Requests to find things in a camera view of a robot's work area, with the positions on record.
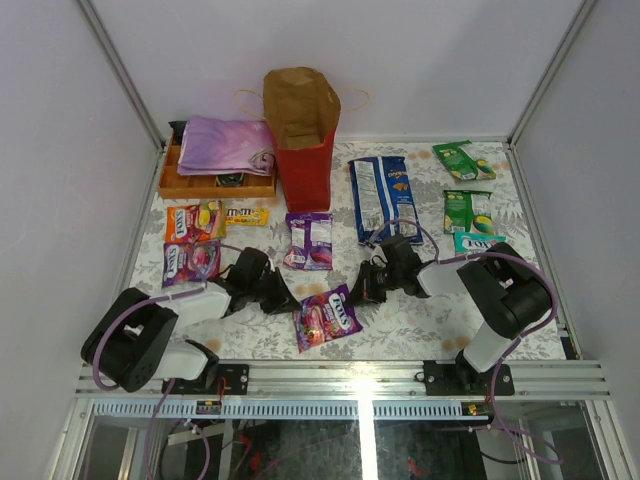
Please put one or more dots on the blue snack packet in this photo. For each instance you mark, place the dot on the blue snack packet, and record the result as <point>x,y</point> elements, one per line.
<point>383,198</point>

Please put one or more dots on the orange wooden tray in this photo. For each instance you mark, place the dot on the orange wooden tray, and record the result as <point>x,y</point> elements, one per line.
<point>173,186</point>

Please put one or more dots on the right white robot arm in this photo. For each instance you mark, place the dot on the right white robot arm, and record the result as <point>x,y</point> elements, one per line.
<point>511,295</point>

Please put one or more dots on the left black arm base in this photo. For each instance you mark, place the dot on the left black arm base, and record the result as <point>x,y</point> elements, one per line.
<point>218,380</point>

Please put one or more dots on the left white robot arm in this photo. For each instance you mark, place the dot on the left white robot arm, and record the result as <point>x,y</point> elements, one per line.
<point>132,344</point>

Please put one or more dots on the floral table mat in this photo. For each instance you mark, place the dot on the floral table mat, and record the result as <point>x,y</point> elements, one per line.
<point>402,328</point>

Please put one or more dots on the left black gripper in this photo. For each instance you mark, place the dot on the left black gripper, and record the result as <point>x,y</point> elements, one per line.
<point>270,291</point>

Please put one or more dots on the large purple snack packet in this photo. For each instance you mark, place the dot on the large purple snack packet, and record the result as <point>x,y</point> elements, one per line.
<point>311,241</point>

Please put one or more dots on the yellow chocolate candy packet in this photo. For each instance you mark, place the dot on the yellow chocolate candy packet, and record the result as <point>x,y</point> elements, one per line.
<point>247,216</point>

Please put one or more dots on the green snack packet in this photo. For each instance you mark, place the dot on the green snack packet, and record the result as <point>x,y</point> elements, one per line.
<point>460,164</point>
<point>467,211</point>

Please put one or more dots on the purple folded cloth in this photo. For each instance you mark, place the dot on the purple folded cloth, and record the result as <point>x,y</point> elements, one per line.
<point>218,147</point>

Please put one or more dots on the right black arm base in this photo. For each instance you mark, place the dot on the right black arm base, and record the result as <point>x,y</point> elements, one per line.
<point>459,378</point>

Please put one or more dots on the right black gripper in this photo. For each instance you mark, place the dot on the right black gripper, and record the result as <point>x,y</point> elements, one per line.
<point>364,291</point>

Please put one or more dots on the red paper bag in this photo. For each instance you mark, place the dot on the red paper bag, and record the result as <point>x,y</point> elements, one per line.
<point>302,112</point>

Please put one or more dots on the purple candy packet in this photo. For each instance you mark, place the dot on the purple candy packet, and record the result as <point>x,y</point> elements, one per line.
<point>325,317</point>
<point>190,262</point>

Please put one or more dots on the teal candy packet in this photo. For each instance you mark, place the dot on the teal candy packet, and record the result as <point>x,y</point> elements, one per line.
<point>469,242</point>

